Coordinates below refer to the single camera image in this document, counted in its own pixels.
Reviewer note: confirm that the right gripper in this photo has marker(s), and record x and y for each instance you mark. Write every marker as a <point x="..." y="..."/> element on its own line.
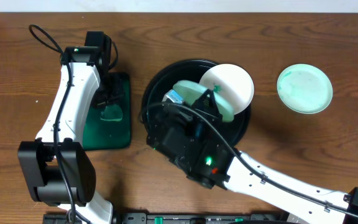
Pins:
<point x="204" y="106"/>

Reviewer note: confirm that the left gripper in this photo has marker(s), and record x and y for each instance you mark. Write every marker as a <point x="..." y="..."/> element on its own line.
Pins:
<point x="106" y="94"/>

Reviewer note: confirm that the mint plate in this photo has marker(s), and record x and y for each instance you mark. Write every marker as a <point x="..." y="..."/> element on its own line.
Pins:
<point x="191" y="91"/>
<point x="304" y="88"/>

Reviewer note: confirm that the green scouring sponge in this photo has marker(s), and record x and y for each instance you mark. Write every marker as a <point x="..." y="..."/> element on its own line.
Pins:
<point x="112" y="113"/>

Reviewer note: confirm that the white plate with green stain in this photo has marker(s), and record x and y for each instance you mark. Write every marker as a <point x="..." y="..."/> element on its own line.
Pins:
<point x="231" y="82"/>

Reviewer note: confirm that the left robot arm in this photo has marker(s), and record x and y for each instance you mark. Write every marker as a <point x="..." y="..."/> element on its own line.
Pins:
<point x="56" y="169"/>

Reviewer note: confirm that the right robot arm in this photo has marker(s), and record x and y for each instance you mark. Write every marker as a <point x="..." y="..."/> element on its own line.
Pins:
<point x="236" y="171"/>

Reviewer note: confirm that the black rectangular water tray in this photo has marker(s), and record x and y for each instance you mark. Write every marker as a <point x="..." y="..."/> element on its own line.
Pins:
<point x="101" y="135"/>

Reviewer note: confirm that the black round tray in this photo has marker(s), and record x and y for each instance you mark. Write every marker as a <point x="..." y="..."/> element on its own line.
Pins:
<point x="193" y="70"/>

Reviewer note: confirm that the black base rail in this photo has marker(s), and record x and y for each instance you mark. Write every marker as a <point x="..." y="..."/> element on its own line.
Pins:
<point x="143" y="218"/>

